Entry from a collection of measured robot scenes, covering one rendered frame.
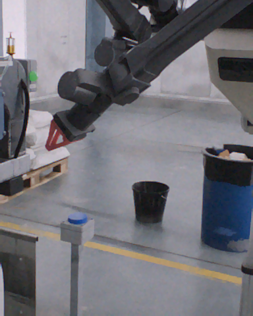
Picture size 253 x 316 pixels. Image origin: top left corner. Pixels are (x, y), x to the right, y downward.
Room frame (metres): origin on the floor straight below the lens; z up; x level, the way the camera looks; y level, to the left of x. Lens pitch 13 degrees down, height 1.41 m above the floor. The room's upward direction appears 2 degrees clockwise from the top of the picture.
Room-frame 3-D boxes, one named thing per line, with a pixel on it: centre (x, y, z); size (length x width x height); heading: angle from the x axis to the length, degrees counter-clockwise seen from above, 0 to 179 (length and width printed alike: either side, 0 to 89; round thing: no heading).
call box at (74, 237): (1.40, 0.14, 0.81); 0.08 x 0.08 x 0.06; 66
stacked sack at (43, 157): (4.55, 0.88, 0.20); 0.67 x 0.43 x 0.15; 156
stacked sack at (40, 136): (4.55, 0.90, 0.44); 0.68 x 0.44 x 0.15; 156
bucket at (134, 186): (3.55, -0.20, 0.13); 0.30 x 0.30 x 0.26
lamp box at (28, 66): (1.36, 0.30, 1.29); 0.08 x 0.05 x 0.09; 66
